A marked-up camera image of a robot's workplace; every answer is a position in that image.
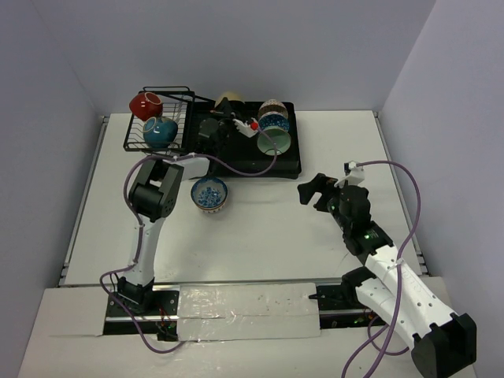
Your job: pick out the brown patterned white bowl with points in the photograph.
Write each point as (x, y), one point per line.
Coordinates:
(272, 105)

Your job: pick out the red bowl white inside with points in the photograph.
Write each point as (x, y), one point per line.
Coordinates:
(146, 105)

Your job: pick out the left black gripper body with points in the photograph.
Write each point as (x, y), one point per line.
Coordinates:
(222, 116)

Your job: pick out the celadon green bowl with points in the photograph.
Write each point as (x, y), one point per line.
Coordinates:
(274, 141)

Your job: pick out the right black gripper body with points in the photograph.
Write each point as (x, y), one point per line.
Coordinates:
(334, 209)

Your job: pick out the black wire dish rack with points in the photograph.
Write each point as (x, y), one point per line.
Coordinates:
(175, 103)

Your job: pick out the blue floral white bowl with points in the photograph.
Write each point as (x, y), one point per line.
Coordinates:
(209, 194)

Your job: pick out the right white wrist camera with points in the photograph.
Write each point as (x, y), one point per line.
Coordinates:
(354, 175)

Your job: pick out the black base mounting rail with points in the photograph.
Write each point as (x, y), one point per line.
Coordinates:
(160, 318)

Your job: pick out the blue patterned bowl underneath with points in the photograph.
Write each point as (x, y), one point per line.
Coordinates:
(274, 120)

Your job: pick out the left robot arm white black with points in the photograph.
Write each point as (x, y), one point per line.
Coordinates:
(152, 198)

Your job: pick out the white taped cover sheet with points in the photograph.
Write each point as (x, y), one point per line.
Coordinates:
(241, 312)

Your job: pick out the black plastic drain tray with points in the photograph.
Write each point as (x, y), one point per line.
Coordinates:
(237, 150)

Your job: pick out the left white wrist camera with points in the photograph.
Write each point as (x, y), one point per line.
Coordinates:
(249, 127)

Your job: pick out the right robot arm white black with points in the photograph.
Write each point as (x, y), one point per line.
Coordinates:
(441, 342)

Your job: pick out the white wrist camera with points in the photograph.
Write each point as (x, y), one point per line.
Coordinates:
(249, 127)
(354, 175)

